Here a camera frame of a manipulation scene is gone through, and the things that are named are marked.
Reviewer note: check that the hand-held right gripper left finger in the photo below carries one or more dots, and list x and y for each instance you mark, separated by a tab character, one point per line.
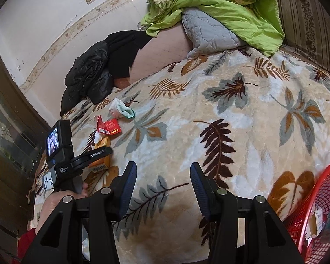
128	189

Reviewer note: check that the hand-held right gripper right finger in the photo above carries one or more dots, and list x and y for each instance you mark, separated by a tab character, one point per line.
199	192

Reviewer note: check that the orange box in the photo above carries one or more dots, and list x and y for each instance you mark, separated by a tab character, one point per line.
104	143

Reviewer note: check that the person's left hand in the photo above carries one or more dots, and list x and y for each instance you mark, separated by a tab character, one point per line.
51	209

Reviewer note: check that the red box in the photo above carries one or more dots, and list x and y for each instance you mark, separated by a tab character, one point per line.
110	126

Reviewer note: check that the wooden door with glass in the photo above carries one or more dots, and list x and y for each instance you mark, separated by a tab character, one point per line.
5	132

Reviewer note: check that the leaf print blanket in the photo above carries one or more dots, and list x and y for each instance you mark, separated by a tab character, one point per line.
250	148

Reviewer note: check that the white and teal sock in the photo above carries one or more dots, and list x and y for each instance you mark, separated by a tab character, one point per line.
121	108

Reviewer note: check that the black puffy jacket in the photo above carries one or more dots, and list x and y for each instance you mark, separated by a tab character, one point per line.
85	71

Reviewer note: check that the black cloth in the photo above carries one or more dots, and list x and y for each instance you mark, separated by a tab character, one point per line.
123	49

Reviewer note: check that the pink bed sheet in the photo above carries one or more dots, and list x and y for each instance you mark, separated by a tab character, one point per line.
159	57

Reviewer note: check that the grey quilted pillow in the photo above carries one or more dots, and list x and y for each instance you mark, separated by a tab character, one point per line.
206	33

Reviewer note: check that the green quilt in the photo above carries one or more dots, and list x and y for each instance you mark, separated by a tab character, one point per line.
209	8

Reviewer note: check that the striped brown fabric cushion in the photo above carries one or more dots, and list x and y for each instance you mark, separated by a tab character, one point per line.
305	27

